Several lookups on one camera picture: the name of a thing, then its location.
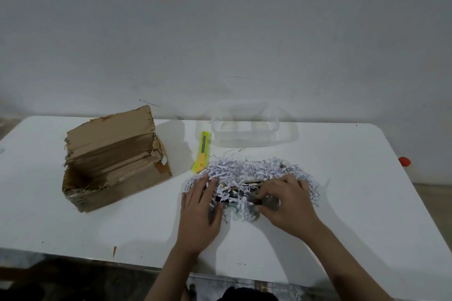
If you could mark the person's left hand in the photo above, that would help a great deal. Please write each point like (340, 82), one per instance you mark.
(197, 221)

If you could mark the person's right hand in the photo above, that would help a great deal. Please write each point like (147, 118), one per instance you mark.
(295, 211)

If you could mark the person's left thumb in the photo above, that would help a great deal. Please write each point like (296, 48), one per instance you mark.
(218, 214)

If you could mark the person's right thumb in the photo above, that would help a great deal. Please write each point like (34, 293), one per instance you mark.
(265, 212)

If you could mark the person's left forearm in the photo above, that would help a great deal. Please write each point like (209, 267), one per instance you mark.
(173, 274)

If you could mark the person's right forearm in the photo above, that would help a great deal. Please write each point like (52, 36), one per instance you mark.
(348, 265)

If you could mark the pile of shredded white paper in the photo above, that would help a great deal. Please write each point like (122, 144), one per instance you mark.
(243, 172)

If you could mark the yellow green utility knife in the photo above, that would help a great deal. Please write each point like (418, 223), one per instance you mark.
(201, 154)

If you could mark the person's dark clothing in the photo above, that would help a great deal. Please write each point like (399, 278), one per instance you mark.
(242, 294)

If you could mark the clear plastic container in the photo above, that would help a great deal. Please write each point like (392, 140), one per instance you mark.
(247, 129)

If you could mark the torn brown cardboard box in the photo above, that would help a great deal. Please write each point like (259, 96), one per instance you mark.
(116, 159)

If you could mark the small red object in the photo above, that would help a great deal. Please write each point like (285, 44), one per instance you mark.
(404, 161)

